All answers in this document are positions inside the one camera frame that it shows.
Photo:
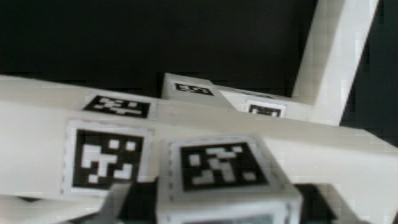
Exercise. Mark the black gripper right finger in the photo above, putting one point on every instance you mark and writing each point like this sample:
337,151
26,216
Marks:
319,213

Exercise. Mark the white tagged chair leg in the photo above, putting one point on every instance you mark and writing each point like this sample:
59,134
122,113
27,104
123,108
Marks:
266,104

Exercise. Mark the small white tagged block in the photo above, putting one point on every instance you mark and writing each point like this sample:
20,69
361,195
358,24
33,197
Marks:
193,90

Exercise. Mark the white chair back frame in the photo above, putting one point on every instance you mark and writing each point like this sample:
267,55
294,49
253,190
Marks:
82,138

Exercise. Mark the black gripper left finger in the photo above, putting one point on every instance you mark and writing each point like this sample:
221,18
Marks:
129,207

